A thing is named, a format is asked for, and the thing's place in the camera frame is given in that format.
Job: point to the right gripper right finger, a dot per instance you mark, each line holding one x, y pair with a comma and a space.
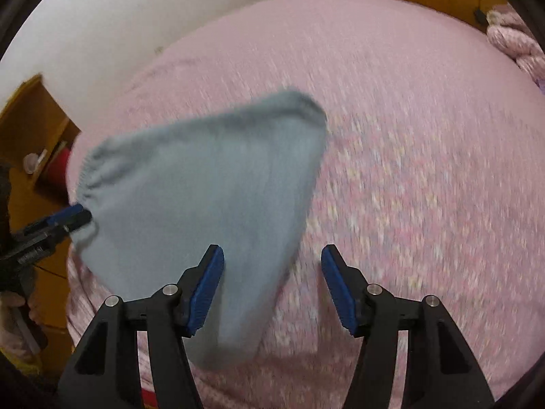
441, 369

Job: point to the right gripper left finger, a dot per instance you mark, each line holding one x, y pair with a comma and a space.
103, 371

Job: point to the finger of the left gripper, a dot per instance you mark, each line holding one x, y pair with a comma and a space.
65, 214
77, 220

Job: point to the grey knit pants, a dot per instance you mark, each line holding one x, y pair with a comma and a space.
242, 180

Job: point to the left hand pink glove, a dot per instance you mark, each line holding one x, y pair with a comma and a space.
16, 345

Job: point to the red object on shelf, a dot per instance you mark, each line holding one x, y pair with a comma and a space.
55, 172

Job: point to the round clear jar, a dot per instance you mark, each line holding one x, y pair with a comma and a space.
31, 163

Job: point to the wooden bedside cabinet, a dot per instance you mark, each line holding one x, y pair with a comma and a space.
32, 126

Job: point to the pink floral bed sheet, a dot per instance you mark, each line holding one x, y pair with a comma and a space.
431, 181

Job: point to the pink crumpled blanket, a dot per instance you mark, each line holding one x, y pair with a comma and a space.
508, 33

